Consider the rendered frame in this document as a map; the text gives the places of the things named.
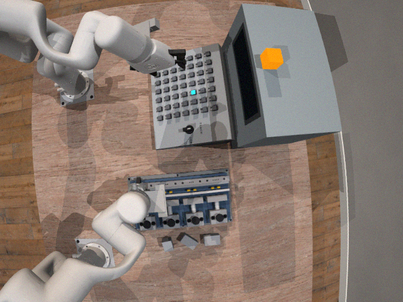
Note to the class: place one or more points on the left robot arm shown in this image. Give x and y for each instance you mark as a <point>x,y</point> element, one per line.
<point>25,30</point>

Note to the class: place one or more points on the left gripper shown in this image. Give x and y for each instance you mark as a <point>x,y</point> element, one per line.
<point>161,57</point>

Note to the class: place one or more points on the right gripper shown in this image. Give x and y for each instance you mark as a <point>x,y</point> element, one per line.
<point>140,185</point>

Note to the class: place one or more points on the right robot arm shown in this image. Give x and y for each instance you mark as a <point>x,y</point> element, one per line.
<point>60,279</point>

